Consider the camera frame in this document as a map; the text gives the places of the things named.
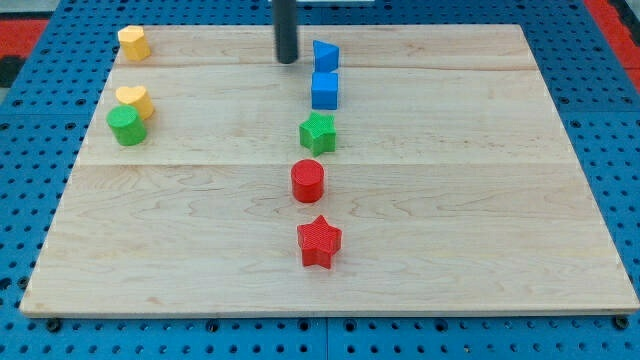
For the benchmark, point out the yellow hexagon block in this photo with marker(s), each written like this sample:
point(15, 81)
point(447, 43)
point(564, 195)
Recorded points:
point(133, 43)

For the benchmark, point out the red cylinder block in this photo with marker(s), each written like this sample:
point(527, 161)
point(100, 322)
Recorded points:
point(307, 177)

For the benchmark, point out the green star block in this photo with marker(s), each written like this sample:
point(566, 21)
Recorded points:
point(318, 133)

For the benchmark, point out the red star block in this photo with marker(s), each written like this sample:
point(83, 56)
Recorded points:
point(319, 242)

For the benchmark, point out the light wooden board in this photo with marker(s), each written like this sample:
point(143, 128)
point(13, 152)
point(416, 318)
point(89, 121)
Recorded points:
point(453, 181)

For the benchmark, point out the blue cube block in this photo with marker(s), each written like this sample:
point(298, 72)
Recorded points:
point(324, 91)

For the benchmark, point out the blue triangle block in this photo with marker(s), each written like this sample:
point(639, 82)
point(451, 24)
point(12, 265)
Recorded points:
point(326, 56)

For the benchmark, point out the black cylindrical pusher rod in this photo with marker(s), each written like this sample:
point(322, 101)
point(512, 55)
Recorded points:
point(284, 14)

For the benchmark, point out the green cylinder block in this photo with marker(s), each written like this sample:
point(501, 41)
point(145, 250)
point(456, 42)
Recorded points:
point(126, 125)

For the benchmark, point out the yellow heart block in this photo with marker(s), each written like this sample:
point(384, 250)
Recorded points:
point(138, 97)

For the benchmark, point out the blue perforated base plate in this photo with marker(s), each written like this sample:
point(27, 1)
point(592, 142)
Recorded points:
point(48, 109)

